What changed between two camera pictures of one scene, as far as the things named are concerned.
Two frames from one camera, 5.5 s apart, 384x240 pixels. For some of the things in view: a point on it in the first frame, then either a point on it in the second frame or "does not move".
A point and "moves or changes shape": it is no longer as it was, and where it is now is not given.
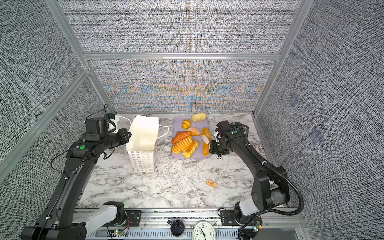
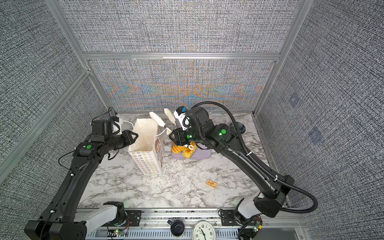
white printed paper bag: x=141 y=148 moves or changes shape
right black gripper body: x=217 y=148 to x=190 y=135
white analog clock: x=204 y=230 does not move
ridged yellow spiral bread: x=178 y=147 does not move
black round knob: x=177 y=227 does not move
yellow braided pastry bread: x=189 y=152 does not move
